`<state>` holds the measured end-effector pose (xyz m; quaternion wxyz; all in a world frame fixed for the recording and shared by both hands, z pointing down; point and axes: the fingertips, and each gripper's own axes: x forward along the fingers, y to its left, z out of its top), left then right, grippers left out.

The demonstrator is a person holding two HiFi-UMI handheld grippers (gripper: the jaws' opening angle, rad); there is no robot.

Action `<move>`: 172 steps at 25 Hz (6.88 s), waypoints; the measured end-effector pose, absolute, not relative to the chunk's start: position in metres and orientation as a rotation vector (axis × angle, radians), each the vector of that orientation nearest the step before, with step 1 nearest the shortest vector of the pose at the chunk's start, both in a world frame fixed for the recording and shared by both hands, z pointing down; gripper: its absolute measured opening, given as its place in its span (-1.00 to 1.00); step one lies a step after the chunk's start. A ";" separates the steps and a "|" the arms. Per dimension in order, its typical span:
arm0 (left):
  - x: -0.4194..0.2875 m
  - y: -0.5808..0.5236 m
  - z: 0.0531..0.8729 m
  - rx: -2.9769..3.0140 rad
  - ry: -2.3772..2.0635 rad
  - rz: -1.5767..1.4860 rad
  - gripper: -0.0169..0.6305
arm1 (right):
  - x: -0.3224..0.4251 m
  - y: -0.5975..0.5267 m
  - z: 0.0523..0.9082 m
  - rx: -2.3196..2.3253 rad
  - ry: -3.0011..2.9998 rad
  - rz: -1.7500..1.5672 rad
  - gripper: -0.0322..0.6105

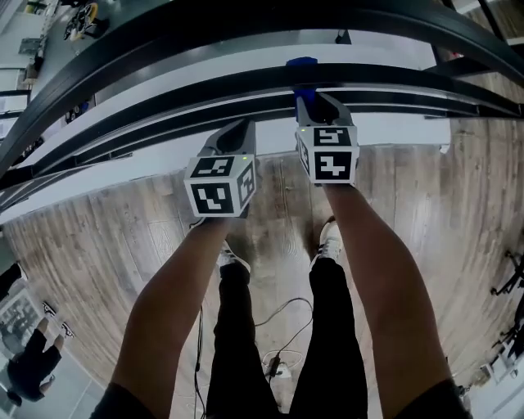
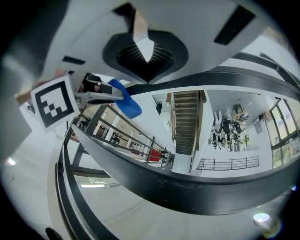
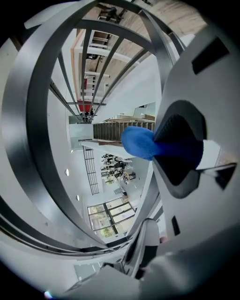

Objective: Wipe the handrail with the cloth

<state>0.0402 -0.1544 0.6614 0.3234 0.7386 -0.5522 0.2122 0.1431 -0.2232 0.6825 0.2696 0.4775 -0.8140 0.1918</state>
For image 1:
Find black cable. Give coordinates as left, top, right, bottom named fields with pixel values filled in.
left=192, top=304, right=208, bottom=419
left=252, top=297, right=317, bottom=380

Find person's right forearm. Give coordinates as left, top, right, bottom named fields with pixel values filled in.
left=323, top=182, right=454, bottom=404

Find black office chair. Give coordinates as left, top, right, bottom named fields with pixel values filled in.
left=490, top=250, right=524, bottom=361

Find black-framed glass entrance doors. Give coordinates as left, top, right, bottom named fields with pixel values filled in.
left=0, top=67, right=34, bottom=142

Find person's left forearm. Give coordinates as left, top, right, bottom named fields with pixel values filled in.
left=110, top=216, right=231, bottom=404

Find blue cloth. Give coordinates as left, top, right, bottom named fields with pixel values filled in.
left=285, top=56, right=320, bottom=108

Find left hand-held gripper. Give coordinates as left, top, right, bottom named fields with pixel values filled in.
left=183, top=118, right=259, bottom=219

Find person's black shirt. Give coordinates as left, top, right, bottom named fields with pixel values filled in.
left=88, top=378, right=474, bottom=419

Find person's right white shoe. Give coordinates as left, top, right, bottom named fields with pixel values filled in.
left=309, top=216, right=343, bottom=263

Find person's left white shoe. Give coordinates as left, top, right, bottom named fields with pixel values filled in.
left=216, top=241, right=251, bottom=279

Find person's white shoe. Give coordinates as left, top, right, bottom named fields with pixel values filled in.
left=216, top=241, right=251, bottom=279
left=309, top=216, right=343, bottom=263

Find wooden railing with black bars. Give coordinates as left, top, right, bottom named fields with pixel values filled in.
left=0, top=0, right=524, bottom=193

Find round yellow-rimmed cart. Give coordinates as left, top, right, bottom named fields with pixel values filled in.
left=63, top=2, right=111, bottom=42

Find person's black trousers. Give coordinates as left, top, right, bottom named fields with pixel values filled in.
left=206, top=259, right=368, bottom=419

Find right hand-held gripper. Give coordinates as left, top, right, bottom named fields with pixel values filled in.
left=294, top=92, right=361, bottom=187

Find white charger with cable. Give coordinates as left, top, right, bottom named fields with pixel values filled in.
left=261, top=347, right=305, bottom=380

